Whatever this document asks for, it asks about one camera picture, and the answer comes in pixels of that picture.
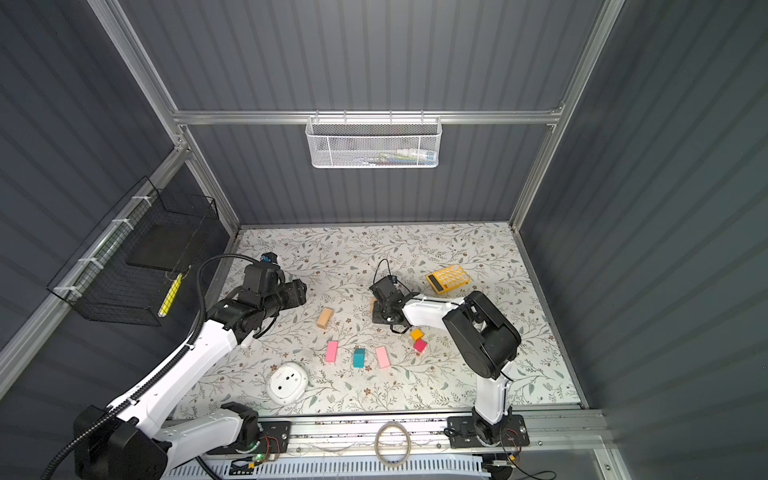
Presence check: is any arched natural wood block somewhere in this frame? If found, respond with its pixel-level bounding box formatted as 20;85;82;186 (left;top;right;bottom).
316;308;334;329

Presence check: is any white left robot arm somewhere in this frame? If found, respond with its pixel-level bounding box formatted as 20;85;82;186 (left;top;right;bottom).
57;253;307;479

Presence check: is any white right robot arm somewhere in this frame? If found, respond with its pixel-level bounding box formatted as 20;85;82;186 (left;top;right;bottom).
369;275;522;446

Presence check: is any light pink wood block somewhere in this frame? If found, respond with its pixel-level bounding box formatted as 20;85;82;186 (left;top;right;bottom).
375;346;391;369

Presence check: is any teal wood block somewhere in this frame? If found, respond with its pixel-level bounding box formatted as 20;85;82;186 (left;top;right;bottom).
353;348;366;369

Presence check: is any dark pink rectangular block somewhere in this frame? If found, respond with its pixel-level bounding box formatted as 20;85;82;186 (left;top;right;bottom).
325;340;338;363

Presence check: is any yellow calculator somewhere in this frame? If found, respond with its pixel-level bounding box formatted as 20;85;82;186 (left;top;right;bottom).
426;264;471;295

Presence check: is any white round smart speaker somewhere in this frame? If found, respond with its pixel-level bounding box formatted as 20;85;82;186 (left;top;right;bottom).
267;362;309;406

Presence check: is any yellow green marker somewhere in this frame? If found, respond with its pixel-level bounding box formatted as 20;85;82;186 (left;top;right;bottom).
157;273;184;318

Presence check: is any roll of clear tape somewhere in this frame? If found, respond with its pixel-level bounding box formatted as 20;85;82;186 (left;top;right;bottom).
373;421;413;468

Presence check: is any black wire basket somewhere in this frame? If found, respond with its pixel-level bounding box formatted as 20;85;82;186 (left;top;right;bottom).
48;181;221;327

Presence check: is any white wire mesh basket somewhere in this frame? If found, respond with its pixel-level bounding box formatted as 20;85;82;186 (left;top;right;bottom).
305;118;443;169

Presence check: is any black corrugated cable conduit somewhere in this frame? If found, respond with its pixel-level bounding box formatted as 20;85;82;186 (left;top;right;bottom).
38;253;265;480

